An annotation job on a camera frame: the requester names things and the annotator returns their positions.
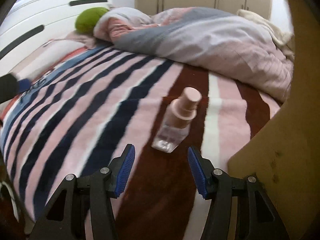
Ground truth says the striped pink navy bed blanket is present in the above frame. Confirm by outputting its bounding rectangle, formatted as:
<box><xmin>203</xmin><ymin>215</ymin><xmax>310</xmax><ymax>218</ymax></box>
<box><xmin>1</xmin><ymin>44</ymin><xmax>280</xmax><ymax>239</ymax></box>

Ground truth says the pink grey striped duvet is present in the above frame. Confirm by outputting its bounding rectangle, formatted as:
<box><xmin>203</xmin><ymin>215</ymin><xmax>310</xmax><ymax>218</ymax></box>
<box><xmin>93</xmin><ymin>7</ymin><xmax>293</xmax><ymax>102</ymax></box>

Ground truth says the green round pillow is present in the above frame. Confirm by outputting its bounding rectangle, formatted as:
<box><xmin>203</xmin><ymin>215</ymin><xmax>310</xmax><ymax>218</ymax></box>
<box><xmin>75</xmin><ymin>7</ymin><xmax>109</xmax><ymax>34</ymax></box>

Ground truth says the white bed headboard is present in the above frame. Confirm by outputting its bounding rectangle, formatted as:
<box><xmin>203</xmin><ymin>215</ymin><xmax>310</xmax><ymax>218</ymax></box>
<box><xmin>1</xmin><ymin>0</ymin><xmax>112</xmax><ymax>75</ymax></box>

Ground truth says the brown cardboard box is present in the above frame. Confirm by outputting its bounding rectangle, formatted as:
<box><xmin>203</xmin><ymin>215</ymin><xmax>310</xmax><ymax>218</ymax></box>
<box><xmin>228</xmin><ymin>0</ymin><xmax>319</xmax><ymax>239</ymax></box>

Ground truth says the cream fleece blanket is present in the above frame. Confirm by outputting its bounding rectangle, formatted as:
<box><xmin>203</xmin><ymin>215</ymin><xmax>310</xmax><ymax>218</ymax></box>
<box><xmin>236</xmin><ymin>9</ymin><xmax>295</xmax><ymax>62</ymax></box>

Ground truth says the pink spray bottle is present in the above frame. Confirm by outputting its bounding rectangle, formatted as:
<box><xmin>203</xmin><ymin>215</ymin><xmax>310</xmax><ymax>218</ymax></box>
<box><xmin>151</xmin><ymin>87</ymin><xmax>202</xmax><ymax>153</ymax></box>

